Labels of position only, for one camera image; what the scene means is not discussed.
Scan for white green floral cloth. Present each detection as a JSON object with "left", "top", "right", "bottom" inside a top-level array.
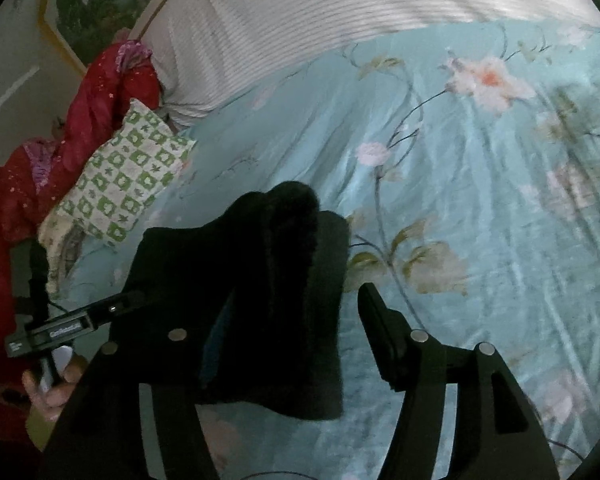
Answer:
[{"left": 37, "top": 210, "right": 88, "bottom": 296}]

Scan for black pants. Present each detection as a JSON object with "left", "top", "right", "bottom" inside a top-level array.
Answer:
[{"left": 112, "top": 180, "right": 353, "bottom": 421}]

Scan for person's left hand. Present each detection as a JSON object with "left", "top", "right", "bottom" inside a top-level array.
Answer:
[{"left": 22, "top": 352, "right": 88, "bottom": 423}]

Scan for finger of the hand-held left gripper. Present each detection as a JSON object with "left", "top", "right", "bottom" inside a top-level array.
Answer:
[{"left": 86, "top": 290, "right": 147, "bottom": 328}]

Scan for gold framed painted headboard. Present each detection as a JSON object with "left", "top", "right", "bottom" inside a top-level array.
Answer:
[{"left": 40, "top": 0, "right": 201, "bottom": 68}]

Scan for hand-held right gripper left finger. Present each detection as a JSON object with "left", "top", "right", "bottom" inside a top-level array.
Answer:
[{"left": 40, "top": 292, "right": 237, "bottom": 480}]

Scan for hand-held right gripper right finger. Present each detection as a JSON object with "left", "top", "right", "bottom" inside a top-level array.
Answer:
[{"left": 357, "top": 282, "right": 561, "bottom": 480}]

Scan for green checked pillow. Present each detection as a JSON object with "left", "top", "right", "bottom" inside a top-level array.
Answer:
[{"left": 55, "top": 99, "right": 197, "bottom": 247}]

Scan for red quilt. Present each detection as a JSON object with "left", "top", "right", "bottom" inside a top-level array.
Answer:
[{"left": 0, "top": 40, "right": 163, "bottom": 321}]

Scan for white striped duvet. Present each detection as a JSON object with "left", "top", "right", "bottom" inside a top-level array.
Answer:
[{"left": 140, "top": 0, "right": 600, "bottom": 128}]

